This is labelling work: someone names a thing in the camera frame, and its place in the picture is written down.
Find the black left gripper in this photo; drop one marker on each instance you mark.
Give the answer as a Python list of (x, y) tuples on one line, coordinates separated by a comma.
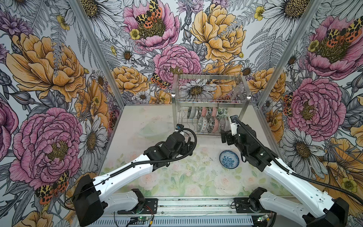
[(185, 147)]

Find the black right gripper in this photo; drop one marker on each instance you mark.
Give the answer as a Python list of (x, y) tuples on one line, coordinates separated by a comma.
[(229, 135)]

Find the white blue dotted bowl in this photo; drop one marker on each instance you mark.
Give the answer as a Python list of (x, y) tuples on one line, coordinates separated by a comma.
[(228, 159)]

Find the teal geometric pattern bowl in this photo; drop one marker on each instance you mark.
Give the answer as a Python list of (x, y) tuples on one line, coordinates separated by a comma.
[(202, 124)]

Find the green leaf pattern bowl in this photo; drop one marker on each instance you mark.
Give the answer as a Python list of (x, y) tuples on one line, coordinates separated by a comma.
[(222, 112)]

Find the black white floral bowl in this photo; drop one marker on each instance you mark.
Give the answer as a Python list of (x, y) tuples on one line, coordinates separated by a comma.
[(211, 112)]

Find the purple striped bowl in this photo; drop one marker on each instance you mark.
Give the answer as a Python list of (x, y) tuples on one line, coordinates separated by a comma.
[(224, 124)]

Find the dark blue floral bowl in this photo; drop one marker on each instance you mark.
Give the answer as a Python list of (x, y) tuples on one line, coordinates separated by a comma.
[(191, 112)]

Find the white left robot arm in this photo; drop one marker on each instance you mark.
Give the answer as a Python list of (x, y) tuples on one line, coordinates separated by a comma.
[(93, 196)]

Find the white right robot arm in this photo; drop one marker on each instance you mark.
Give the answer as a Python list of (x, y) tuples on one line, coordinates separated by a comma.
[(315, 208)]

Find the steel two-tier dish rack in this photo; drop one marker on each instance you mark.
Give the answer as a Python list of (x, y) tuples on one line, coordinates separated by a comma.
[(205, 90)]

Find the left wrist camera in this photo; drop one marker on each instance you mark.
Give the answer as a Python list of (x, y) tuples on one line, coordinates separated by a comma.
[(179, 127)]

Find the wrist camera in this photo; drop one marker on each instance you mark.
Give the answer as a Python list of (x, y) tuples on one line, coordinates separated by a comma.
[(234, 119), (179, 127)]

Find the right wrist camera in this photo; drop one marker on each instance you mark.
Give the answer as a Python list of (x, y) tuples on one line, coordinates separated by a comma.
[(234, 119)]

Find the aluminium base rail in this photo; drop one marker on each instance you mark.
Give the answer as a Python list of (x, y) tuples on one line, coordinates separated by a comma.
[(196, 206)]

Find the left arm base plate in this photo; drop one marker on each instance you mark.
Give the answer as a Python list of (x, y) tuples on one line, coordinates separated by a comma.
[(148, 206)]

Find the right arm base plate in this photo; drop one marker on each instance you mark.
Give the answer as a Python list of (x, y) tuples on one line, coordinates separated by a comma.
[(247, 205)]

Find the white vented cable duct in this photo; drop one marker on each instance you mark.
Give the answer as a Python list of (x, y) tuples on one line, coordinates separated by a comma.
[(188, 221)]

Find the aluminium right corner post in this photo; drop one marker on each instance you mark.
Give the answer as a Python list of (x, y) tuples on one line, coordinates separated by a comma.
[(305, 21)]

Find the aluminium corner post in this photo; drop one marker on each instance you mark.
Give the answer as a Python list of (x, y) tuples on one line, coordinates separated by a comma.
[(305, 21), (90, 36)]

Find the aluminium left corner post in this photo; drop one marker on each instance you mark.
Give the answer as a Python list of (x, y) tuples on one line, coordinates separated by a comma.
[(90, 36)]

